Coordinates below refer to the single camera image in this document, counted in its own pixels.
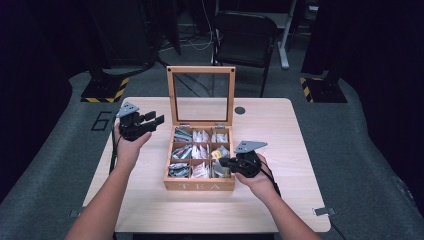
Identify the person's right hand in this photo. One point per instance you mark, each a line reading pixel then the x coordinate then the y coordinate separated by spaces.
pixel 261 186

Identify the black folding chair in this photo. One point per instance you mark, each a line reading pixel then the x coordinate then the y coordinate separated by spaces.
pixel 245 43

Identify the grey metal table bracket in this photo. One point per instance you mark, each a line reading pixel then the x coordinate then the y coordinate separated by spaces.
pixel 324 211
pixel 76 212

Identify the wooden tea bag box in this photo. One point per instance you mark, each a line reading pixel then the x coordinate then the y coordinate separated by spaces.
pixel 200 184

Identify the hazard striped black stand base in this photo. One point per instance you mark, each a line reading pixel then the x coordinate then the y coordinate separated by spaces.
pixel 103 90
pixel 325 91

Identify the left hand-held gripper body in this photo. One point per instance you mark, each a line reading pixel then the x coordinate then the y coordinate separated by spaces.
pixel 131 128

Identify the black round table grommet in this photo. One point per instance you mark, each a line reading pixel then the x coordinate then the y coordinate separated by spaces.
pixel 239 110

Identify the dark curtain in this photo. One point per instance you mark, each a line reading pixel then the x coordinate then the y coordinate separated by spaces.
pixel 390 100
pixel 30 100

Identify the grey tea bag packet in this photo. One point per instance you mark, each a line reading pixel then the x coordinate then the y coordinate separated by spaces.
pixel 220 172

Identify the yellow label tea bag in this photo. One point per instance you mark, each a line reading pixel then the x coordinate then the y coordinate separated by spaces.
pixel 216 154

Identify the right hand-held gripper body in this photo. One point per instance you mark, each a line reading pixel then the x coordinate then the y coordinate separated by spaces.
pixel 248 165

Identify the person's left hand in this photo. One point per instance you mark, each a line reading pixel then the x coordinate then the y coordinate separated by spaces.
pixel 128 151

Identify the rows of tea bags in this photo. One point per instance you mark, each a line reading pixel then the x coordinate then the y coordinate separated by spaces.
pixel 200 153

